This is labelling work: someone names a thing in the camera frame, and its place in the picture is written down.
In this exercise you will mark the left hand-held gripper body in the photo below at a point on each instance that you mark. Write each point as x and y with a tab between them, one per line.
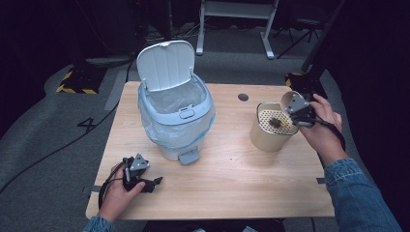
137	180

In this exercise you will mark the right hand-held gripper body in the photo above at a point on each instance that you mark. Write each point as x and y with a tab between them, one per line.
303	116

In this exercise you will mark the brown paper cup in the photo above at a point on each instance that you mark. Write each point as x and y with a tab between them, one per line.
287	98

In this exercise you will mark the wet food scraps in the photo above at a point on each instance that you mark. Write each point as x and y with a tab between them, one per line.
276	122

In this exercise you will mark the beige container with perforated strainer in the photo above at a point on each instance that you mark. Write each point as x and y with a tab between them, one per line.
264	138

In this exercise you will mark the white and blue pedal bin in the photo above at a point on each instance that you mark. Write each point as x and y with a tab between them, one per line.
180	121

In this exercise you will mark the person's right hand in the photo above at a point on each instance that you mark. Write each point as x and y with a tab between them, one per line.
325	135

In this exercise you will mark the person's left hand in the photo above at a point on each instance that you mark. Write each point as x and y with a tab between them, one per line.
114	199

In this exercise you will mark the black yellow striped stand base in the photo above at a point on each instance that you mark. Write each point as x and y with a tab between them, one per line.
299	83
83	80

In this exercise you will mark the grey tape piece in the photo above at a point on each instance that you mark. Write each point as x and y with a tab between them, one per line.
321	180
96	188

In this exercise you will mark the black slanted stand pole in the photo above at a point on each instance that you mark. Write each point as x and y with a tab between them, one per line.
322	38

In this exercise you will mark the clear plastic bin liner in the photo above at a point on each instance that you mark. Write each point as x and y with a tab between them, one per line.
175	96

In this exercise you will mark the black tripod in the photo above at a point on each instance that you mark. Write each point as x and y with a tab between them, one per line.
304	24

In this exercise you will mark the white metal desk frame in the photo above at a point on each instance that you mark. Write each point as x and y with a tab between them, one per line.
237	9

